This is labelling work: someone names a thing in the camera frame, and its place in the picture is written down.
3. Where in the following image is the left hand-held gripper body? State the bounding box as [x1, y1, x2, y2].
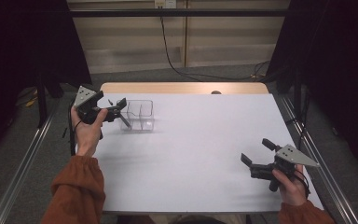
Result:
[73, 85, 122, 140]

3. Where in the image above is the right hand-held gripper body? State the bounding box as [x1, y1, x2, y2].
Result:
[249, 144, 321, 193]

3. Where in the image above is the thin black pen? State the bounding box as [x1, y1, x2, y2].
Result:
[118, 113, 131, 129]

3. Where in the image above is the clear plastic organizer box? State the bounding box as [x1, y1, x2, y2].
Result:
[117, 99, 156, 133]

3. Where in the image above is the person's right hand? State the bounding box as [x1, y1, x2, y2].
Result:
[271, 163, 310, 207]

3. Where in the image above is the person's left hand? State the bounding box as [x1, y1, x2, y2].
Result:
[70, 105, 109, 158]

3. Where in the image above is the black metal stand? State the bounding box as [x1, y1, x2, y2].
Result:
[35, 70, 49, 129]
[293, 69, 304, 120]

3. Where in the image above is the white table mat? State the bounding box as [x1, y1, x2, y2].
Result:
[74, 92, 324, 215]

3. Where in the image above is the black curtain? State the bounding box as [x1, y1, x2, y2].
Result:
[0, 0, 93, 164]
[265, 0, 358, 180]

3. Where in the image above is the black horizontal bar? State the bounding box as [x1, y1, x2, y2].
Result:
[69, 8, 291, 19]

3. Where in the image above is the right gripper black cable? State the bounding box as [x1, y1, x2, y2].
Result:
[293, 169, 311, 199]

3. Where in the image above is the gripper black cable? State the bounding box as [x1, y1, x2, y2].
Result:
[67, 98, 77, 157]
[293, 169, 311, 199]

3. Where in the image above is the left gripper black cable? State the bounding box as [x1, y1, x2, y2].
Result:
[67, 98, 77, 157]

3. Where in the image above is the aluminium rail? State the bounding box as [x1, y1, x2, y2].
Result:
[276, 94, 358, 224]
[0, 99, 62, 224]

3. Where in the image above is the yellow floor cable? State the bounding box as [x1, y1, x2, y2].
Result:
[24, 96, 40, 108]

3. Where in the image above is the long black wall cable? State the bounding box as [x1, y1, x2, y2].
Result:
[158, 7, 272, 82]

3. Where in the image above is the white wall socket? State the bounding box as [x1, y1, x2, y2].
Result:
[154, 0, 178, 9]

